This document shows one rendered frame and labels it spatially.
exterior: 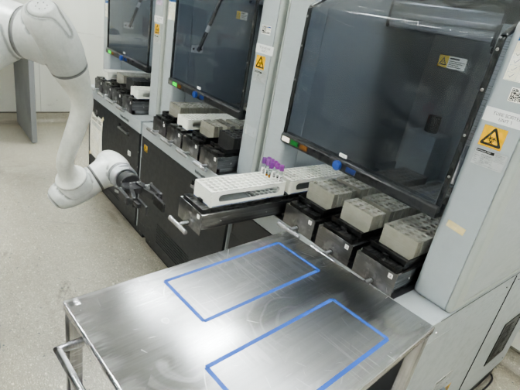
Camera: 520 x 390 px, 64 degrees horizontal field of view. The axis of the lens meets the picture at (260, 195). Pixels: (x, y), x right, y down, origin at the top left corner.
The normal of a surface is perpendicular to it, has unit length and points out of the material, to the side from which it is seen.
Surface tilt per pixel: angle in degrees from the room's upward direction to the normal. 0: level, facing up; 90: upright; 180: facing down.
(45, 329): 0
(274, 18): 90
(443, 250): 90
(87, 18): 90
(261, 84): 90
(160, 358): 0
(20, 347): 0
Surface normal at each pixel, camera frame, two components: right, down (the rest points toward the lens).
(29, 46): -0.10, 0.76
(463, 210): -0.78, 0.13
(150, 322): 0.17, -0.90
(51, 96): 0.61, 0.41
